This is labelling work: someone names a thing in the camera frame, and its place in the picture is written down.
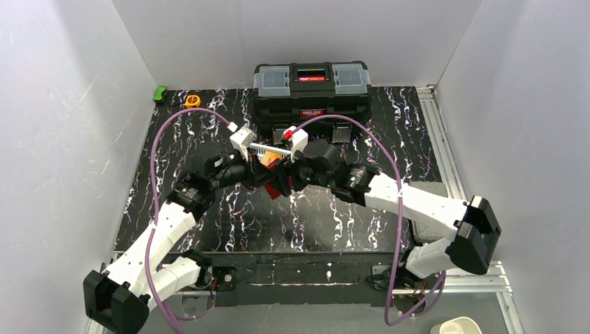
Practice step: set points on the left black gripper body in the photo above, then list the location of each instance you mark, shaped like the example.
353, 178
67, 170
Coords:
251, 170

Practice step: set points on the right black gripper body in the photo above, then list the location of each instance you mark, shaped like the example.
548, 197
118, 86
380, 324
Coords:
285, 172

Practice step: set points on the red leather card holder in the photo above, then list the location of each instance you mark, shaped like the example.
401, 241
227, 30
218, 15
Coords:
273, 193

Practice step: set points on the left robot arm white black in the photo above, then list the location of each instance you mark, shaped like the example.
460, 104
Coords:
121, 297

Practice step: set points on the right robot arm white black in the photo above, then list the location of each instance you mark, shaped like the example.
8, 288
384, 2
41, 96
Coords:
469, 230

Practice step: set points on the white plastic basket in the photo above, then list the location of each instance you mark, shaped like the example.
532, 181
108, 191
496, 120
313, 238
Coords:
261, 149

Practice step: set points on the black plastic toolbox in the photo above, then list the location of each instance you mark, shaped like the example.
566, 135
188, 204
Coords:
286, 95

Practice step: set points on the orange tape measure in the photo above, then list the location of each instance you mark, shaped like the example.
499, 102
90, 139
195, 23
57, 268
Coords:
192, 101

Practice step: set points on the green small object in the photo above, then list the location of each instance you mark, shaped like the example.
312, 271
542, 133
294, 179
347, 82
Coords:
160, 94

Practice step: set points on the white cup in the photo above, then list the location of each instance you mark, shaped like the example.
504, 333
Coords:
459, 325

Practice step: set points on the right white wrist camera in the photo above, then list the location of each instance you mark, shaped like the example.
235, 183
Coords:
298, 139

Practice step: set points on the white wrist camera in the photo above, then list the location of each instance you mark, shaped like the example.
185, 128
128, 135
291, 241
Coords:
241, 138
298, 139

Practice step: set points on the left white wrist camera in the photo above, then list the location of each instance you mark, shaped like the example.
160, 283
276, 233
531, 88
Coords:
241, 138

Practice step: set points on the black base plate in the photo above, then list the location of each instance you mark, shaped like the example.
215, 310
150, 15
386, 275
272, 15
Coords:
315, 278

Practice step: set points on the aluminium rail frame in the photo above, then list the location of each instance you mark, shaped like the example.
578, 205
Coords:
430, 289

